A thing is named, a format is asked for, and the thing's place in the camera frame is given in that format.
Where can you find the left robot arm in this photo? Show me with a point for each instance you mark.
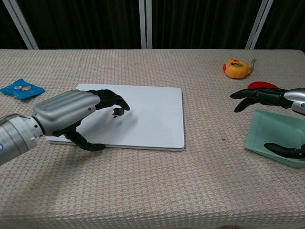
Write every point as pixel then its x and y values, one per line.
pixel 14 138

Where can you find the beige waffle tablecloth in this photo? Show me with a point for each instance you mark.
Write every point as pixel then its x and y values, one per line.
pixel 152 181

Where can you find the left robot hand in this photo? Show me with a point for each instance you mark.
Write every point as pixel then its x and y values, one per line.
pixel 64 105

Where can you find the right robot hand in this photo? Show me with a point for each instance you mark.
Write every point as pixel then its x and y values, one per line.
pixel 267 95

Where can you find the yellow toy tape measure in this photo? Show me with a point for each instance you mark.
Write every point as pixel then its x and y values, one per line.
pixel 236 68

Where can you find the red plastic object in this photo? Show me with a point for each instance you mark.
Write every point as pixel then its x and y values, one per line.
pixel 261 85

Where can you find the white metal frame post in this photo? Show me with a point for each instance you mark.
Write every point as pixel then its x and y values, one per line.
pixel 21 23
pixel 145 23
pixel 258 23

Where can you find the blue snack packet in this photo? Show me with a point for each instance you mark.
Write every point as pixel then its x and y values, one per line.
pixel 22 89

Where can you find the green plastic dustpan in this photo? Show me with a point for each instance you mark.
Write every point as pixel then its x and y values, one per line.
pixel 271 133

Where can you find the silver laptop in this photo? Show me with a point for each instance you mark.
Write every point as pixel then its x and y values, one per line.
pixel 143 119

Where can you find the black curtain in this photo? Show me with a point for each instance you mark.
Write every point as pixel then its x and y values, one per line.
pixel 88 21

